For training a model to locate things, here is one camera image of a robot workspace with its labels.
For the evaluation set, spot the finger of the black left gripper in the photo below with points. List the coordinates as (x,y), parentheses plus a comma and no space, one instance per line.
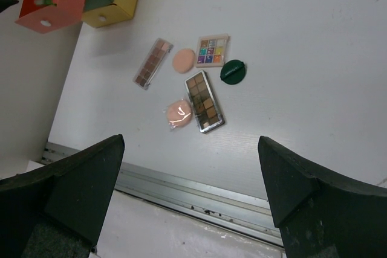
(5,4)

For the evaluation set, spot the aluminium table rail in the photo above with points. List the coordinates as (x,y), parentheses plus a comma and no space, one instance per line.
(234,211)

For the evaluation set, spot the colourful square eyeshadow palette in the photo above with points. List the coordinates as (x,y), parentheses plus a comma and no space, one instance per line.
(211,51)

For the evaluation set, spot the long pink-brown eyeshadow palette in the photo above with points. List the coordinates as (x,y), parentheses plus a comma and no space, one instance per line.
(152,63)

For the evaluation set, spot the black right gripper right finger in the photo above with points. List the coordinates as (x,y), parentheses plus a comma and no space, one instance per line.
(319,212)

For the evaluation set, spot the brown eyeshadow palette silver case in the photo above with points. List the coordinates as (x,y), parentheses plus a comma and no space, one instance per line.
(205,107)

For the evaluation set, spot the green slim tube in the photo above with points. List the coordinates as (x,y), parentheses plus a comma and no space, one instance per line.
(44,3)

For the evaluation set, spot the dark green round compact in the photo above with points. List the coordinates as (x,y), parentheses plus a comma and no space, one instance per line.
(233,72)

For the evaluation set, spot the yellow bottom drawer box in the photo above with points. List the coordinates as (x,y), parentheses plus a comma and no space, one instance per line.
(118,11)

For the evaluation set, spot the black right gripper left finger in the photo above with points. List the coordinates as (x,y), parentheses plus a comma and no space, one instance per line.
(58,210)

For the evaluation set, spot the bare peach makeup puff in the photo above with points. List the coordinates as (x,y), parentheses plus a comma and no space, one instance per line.
(183,60)

